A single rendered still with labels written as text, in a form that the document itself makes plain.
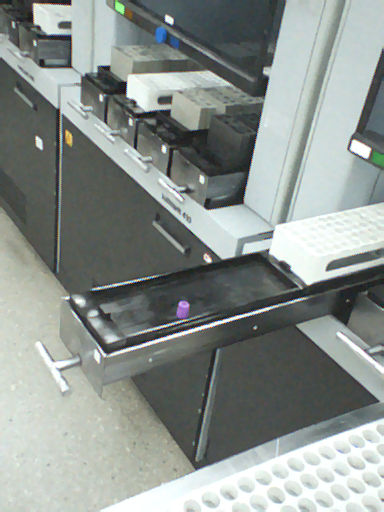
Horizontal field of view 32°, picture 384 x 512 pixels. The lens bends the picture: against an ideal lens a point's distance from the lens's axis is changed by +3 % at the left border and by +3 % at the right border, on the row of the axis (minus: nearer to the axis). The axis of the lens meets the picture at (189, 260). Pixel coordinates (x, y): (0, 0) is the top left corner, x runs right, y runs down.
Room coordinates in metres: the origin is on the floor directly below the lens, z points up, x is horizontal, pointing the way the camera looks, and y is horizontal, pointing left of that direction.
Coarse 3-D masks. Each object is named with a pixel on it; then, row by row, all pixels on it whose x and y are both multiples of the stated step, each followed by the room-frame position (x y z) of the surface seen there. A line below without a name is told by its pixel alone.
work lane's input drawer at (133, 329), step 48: (96, 288) 0.74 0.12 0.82; (144, 288) 0.78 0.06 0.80; (192, 288) 0.80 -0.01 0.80; (240, 288) 0.82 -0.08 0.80; (288, 288) 0.85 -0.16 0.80; (336, 288) 0.86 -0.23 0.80; (96, 336) 0.65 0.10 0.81; (144, 336) 0.66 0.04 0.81; (192, 336) 0.70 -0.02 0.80; (240, 336) 0.75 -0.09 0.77; (96, 384) 0.63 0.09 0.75
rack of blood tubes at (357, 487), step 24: (360, 432) 0.49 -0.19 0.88; (288, 456) 0.44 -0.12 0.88; (312, 456) 0.45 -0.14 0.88; (336, 456) 0.45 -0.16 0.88; (360, 456) 0.46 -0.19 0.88; (240, 480) 0.41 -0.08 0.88; (264, 480) 0.42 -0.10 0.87; (288, 480) 0.42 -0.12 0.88; (312, 480) 0.43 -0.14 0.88; (336, 480) 0.43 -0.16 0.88; (360, 480) 0.43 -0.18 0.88; (168, 504) 0.37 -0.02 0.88; (192, 504) 0.38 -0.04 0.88; (216, 504) 0.39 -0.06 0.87; (240, 504) 0.38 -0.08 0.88; (264, 504) 0.39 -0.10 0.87; (288, 504) 0.39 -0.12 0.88; (312, 504) 0.40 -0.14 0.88; (336, 504) 0.40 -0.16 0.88; (360, 504) 0.41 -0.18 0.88
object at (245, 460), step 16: (352, 416) 0.58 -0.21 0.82; (368, 416) 0.58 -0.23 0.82; (304, 432) 0.54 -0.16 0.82; (320, 432) 0.54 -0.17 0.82; (336, 432) 0.55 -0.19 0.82; (256, 448) 0.50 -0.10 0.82; (272, 448) 0.51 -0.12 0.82; (288, 448) 0.51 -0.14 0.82; (224, 464) 0.47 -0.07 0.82; (240, 464) 0.48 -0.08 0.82; (256, 464) 0.48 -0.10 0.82; (176, 480) 0.45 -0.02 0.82; (192, 480) 0.45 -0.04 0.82; (208, 480) 0.45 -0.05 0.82; (144, 496) 0.42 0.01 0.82; (160, 496) 0.43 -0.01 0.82; (176, 496) 0.43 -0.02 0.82
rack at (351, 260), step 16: (368, 208) 1.04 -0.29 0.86; (288, 224) 0.94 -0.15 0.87; (304, 224) 0.96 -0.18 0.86; (320, 224) 0.95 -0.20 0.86; (336, 224) 0.97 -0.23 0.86; (352, 224) 0.97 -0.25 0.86; (368, 224) 0.98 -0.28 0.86; (288, 240) 0.89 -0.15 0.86; (304, 240) 0.90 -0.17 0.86; (320, 240) 0.90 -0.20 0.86; (336, 240) 0.92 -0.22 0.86; (352, 240) 0.92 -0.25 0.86; (368, 240) 0.93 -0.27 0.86; (288, 256) 0.89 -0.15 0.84; (304, 256) 0.86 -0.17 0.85; (320, 256) 0.85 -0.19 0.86; (336, 256) 0.87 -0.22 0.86; (352, 256) 0.97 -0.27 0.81; (368, 256) 0.98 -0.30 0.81; (304, 272) 0.85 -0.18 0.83; (320, 272) 0.86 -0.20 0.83; (336, 272) 0.88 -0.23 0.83
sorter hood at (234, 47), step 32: (128, 0) 1.65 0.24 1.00; (160, 0) 1.54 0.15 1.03; (192, 0) 1.44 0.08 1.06; (224, 0) 1.35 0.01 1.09; (256, 0) 1.28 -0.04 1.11; (192, 32) 1.43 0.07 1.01; (224, 32) 1.34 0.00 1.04; (256, 32) 1.27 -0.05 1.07; (224, 64) 1.31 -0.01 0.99; (256, 64) 1.25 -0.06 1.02; (256, 96) 1.24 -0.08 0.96
